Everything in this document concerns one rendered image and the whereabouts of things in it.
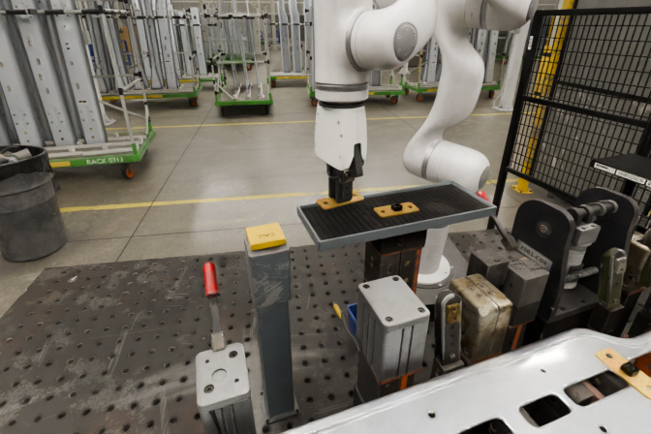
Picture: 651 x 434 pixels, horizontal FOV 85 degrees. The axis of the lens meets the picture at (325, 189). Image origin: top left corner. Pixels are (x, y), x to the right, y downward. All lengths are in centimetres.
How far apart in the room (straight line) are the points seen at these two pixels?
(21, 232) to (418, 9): 290
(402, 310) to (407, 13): 41
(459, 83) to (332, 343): 74
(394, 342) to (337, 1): 48
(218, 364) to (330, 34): 48
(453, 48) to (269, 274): 65
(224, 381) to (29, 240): 268
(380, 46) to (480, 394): 51
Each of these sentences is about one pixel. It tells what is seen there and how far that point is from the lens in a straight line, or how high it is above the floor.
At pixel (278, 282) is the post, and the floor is 108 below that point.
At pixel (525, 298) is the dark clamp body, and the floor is 103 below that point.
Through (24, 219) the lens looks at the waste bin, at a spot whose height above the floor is 32.
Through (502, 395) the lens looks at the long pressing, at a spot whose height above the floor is 100.
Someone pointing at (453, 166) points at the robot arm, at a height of 116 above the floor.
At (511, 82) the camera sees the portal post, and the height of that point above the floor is 50.
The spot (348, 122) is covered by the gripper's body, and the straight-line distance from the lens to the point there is 55.
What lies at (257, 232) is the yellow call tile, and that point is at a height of 116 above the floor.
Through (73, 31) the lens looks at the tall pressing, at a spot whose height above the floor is 142.
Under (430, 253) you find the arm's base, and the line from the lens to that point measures 112.
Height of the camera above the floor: 149
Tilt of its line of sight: 25 degrees down
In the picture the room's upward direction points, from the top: straight up
